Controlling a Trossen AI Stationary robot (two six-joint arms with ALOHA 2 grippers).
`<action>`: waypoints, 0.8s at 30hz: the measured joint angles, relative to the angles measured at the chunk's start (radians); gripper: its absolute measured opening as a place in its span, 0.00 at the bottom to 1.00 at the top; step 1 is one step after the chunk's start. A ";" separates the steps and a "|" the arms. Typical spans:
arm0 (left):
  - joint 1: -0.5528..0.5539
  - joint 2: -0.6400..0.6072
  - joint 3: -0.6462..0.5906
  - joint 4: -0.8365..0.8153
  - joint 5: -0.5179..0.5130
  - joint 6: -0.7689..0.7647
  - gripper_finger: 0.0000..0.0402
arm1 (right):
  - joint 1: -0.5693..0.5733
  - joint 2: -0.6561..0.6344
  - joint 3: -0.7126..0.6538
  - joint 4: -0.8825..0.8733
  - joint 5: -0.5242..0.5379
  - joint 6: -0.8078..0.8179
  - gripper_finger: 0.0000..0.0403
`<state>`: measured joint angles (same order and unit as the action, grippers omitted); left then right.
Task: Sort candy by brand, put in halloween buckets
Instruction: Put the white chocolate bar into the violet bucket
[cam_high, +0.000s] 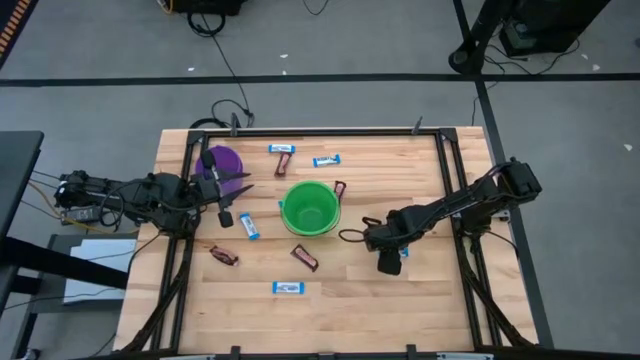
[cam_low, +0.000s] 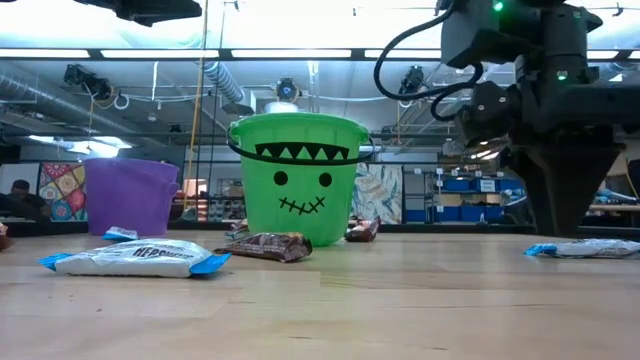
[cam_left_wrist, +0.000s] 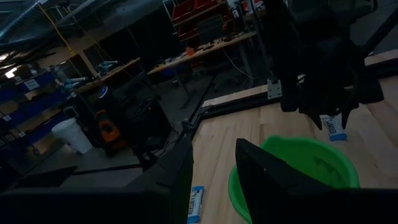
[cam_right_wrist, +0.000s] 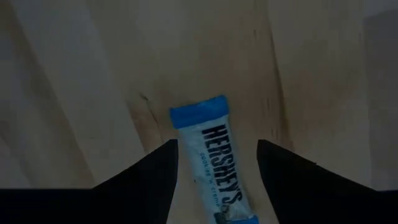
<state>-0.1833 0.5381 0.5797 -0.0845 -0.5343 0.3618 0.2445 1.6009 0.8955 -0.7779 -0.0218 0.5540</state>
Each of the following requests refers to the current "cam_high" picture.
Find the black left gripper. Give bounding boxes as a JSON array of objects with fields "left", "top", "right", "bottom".
[{"left": 188, "top": 150, "right": 255, "bottom": 230}]

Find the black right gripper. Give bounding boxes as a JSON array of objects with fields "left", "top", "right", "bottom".
[{"left": 362, "top": 212, "right": 416, "bottom": 277}]

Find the green monster face bucket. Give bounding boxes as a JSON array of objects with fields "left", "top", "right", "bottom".
[{"left": 277, "top": 179, "right": 343, "bottom": 237}]

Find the purple plastic bucket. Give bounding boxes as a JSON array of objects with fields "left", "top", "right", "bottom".
[{"left": 193, "top": 144, "right": 245, "bottom": 197}]

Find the white paper sheet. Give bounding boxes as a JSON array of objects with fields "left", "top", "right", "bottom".
[{"left": 62, "top": 238, "right": 138, "bottom": 305}]

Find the black power adapter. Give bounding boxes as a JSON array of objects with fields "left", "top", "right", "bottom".
[{"left": 60, "top": 205, "right": 101, "bottom": 225}]

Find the black equipment case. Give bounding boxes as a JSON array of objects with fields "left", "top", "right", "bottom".
[{"left": 172, "top": 0, "right": 246, "bottom": 16}]

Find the black metal beam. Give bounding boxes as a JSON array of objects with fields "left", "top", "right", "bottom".
[{"left": 0, "top": 235, "right": 130, "bottom": 316}]

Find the black floor stand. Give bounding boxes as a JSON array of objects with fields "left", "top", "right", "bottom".
[{"left": 448, "top": 0, "right": 516, "bottom": 76}]

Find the black desk top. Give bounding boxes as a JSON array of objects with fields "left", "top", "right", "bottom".
[{"left": 0, "top": 130, "right": 45, "bottom": 239}]

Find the black equipment box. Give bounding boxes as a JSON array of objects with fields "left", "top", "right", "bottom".
[{"left": 499, "top": 0, "right": 611, "bottom": 57}]

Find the black orange striped mat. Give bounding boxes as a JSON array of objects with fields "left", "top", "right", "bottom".
[{"left": 0, "top": 0, "right": 39, "bottom": 69}]

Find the black aluminium table frame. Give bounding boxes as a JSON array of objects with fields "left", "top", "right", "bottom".
[{"left": 119, "top": 127, "right": 539, "bottom": 360}]

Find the black floor cable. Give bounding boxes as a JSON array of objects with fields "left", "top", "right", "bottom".
[{"left": 185, "top": 9, "right": 257, "bottom": 130}]

